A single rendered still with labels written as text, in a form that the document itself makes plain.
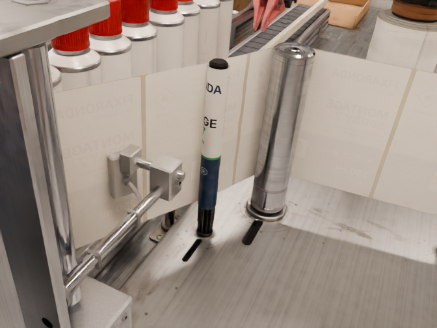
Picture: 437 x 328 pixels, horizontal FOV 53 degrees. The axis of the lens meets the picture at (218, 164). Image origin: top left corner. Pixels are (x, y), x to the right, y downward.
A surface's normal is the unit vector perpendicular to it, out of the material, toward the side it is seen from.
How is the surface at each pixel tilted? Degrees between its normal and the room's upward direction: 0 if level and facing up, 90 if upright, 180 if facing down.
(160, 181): 90
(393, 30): 92
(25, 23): 0
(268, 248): 0
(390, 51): 87
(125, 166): 90
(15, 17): 0
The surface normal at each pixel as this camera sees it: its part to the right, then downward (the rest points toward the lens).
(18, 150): -0.41, 0.48
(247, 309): 0.08, -0.83
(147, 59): 0.63, 0.47
